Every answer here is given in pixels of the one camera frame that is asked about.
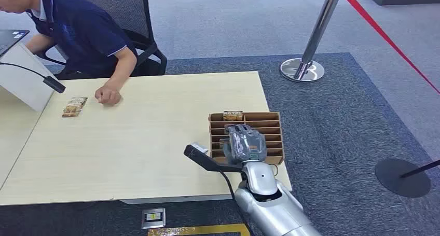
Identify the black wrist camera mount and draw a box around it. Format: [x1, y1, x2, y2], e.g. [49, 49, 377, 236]
[183, 144, 244, 174]

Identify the dark blue carpet mat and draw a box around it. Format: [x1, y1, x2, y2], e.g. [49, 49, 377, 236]
[0, 52, 440, 236]

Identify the chrome stanchion post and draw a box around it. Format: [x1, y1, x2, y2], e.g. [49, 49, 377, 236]
[279, 0, 343, 84]

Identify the brown wooden card holder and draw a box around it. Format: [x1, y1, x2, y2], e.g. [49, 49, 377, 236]
[208, 111, 285, 166]

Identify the dark laptop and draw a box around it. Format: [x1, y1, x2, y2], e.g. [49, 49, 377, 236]
[0, 29, 30, 58]

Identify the yellow floor tape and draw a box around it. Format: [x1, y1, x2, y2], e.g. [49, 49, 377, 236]
[147, 223, 251, 236]

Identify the person's left hand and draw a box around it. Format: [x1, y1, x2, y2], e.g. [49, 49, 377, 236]
[94, 86, 122, 107]

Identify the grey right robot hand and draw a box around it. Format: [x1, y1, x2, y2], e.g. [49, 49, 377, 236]
[222, 124, 268, 165]

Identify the red barrier belt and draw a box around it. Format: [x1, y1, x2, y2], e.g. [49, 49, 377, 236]
[58, 0, 440, 95]

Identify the black office chair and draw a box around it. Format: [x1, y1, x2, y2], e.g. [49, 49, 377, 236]
[35, 0, 169, 81]

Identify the light wooden table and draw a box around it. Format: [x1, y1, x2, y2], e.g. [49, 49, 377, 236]
[0, 71, 293, 206]

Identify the person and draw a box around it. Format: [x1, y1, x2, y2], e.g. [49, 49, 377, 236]
[0, 0, 139, 107]

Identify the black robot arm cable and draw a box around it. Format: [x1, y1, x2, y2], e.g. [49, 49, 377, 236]
[219, 171, 254, 236]

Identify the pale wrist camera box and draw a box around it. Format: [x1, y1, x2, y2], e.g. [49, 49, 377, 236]
[190, 142, 209, 155]

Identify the black stanchion with round base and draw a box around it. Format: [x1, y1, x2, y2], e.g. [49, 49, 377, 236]
[374, 158, 440, 199]

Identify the hotel card with brown print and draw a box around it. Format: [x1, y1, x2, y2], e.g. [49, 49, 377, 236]
[223, 110, 244, 122]
[61, 96, 89, 119]

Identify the silver floor socket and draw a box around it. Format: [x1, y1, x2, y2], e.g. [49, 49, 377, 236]
[141, 207, 167, 230]

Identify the white angled panel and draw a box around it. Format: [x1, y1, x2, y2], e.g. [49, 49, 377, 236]
[0, 43, 57, 113]

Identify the black cable with plug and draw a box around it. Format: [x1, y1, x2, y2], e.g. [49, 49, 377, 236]
[0, 61, 66, 94]

